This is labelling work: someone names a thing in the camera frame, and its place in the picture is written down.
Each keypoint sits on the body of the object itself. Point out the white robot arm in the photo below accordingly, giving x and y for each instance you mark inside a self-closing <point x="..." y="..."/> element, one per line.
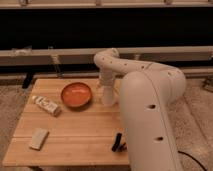
<point x="143" y="90"/>

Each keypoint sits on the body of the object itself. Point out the white ceramic cup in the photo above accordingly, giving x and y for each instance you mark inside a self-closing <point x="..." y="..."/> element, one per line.
<point x="108" y="97"/>

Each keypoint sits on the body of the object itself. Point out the white rectangular sponge block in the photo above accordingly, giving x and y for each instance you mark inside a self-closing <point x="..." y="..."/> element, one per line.
<point x="38" y="138"/>

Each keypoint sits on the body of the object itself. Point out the wooden table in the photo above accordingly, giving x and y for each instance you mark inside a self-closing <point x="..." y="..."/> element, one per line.
<point x="76" y="138"/>

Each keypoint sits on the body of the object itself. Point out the grey metal rail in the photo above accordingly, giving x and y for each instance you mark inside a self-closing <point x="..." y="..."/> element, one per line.
<point x="26" y="57"/>

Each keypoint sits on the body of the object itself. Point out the orange bowl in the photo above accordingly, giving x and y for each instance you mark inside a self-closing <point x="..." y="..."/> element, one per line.
<point x="76" y="94"/>

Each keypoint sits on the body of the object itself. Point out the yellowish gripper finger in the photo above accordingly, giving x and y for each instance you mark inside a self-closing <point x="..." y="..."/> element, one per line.
<point x="98" y="84"/>

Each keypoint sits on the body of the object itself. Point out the white tube with label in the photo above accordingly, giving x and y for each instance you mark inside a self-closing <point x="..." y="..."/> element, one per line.
<point x="48" y="105"/>

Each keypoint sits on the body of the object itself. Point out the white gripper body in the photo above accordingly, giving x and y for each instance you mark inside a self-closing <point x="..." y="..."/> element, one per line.
<point x="107" y="79"/>

